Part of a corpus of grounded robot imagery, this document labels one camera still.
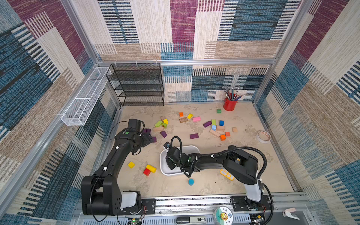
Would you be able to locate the lime green brick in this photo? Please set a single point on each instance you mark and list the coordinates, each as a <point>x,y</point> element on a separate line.
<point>158,124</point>

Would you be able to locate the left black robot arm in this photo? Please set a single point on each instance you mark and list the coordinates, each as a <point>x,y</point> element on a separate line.
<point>100,192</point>

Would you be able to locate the purple wedge block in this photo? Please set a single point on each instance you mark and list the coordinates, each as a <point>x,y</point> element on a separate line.
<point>163,133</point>

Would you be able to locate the roll of tape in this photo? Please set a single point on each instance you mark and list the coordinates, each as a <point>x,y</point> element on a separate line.
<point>263,136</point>

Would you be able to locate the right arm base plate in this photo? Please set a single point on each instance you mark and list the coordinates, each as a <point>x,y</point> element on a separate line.
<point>242,204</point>

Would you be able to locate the pink brick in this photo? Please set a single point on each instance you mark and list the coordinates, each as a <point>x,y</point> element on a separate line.
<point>196,119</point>

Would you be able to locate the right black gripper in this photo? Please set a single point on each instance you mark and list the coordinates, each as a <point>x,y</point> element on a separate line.
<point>172,159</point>

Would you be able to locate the long natural wood brick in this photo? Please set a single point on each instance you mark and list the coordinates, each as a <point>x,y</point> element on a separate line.
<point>157,129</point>

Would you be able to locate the round green sticker badge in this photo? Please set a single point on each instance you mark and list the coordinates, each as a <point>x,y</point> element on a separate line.
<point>223,216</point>

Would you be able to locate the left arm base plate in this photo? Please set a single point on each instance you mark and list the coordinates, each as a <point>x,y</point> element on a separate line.
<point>146,206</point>

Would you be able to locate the yellow small block back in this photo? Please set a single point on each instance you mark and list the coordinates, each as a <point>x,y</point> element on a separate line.
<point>190,116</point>

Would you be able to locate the brown wooden brick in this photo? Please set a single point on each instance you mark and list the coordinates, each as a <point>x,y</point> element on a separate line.
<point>184,119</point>

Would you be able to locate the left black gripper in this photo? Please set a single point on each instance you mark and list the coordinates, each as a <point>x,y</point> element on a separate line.
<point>147,138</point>

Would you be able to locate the purple cylinder block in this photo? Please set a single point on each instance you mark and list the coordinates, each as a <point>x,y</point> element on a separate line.
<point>207,124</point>

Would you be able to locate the yellow cylinder block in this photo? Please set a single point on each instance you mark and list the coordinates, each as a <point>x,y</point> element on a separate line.
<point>151,168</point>

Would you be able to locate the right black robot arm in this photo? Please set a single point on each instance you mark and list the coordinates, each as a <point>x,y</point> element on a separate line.
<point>245,164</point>

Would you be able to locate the red pen cup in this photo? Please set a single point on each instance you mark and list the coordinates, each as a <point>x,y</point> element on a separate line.
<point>229,105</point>

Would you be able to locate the purple flat brick centre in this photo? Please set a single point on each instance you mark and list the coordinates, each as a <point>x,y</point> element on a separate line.
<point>194,136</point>

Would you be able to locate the black wire shelf rack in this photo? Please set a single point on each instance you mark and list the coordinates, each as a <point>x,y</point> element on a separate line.
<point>137,84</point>

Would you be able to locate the red cube block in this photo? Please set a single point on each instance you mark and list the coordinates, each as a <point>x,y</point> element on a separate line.
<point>147,172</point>

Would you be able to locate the yellow small cube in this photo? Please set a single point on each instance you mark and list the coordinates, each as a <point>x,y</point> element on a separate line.
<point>131,164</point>

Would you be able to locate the yellow calculator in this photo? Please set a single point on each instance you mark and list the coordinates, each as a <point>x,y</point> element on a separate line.
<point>225,173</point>

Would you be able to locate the white mesh wall basket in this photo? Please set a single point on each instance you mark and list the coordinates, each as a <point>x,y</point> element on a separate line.
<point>83,104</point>

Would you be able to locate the blue round block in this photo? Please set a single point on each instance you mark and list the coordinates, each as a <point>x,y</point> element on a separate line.
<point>191,182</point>

